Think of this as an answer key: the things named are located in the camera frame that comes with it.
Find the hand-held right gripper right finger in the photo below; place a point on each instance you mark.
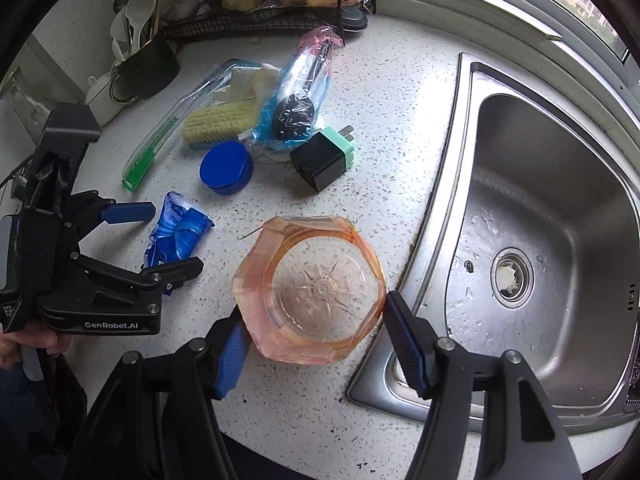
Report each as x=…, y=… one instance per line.
x=405, y=345

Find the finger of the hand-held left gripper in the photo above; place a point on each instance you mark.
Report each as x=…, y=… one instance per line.
x=127, y=212
x=175, y=270

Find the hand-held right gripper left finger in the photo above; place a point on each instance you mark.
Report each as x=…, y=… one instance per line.
x=232, y=360

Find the blue plastic wrapper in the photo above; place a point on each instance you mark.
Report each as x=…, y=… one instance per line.
x=175, y=230

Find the orange faceted plastic jar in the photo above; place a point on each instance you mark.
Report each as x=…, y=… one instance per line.
x=310, y=290

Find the blue round tin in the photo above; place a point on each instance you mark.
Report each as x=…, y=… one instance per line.
x=225, y=167

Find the person's left hand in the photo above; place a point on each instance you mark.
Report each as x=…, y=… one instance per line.
x=30, y=341

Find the clear toothbrush pack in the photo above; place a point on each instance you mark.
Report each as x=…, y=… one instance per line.
x=150, y=150

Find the white ceramic pot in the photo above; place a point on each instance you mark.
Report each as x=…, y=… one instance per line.
x=102, y=105

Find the black utensil mug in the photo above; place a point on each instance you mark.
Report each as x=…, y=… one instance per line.
x=150, y=67

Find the yellow scrub brush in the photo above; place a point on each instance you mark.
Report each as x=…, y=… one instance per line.
x=220, y=120

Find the white soup spoon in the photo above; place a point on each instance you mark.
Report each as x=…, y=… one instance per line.
x=120, y=27

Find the white rice paddle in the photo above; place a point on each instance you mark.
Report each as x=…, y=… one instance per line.
x=141, y=7

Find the black and green charger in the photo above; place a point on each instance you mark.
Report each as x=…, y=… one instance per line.
x=315, y=160

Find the wooden chopsticks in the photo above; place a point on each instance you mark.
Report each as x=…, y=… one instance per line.
x=159, y=0

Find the pink and blue packaged brush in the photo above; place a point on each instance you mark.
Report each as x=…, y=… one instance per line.
x=295, y=110

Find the garlic bulb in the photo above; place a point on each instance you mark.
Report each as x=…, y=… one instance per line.
x=187, y=6

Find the stainless steel sink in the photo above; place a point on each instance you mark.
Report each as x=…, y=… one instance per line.
x=550, y=185

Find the dark round lid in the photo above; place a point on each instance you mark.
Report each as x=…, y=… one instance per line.
x=354, y=17

